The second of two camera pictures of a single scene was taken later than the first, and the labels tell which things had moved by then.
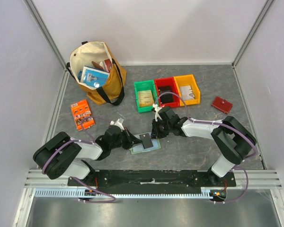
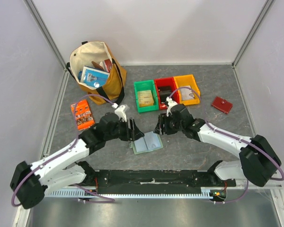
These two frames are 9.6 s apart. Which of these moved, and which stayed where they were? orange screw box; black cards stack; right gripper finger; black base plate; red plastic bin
Moved: right gripper finger
Stayed: red plastic bin; black base plate; orange screw box; black cards stack
